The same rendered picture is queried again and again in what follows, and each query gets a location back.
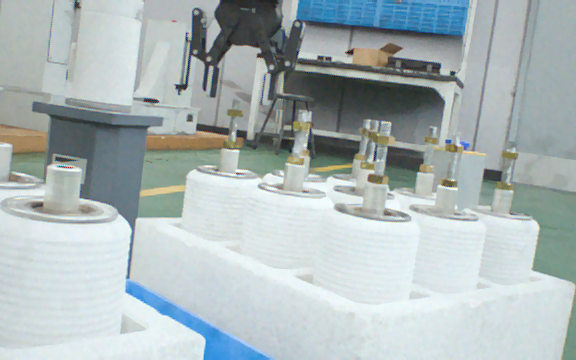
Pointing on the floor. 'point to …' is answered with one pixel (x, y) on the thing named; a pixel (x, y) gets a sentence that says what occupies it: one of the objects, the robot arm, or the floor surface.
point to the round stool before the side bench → (284, 122)
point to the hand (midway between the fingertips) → (239, 90)
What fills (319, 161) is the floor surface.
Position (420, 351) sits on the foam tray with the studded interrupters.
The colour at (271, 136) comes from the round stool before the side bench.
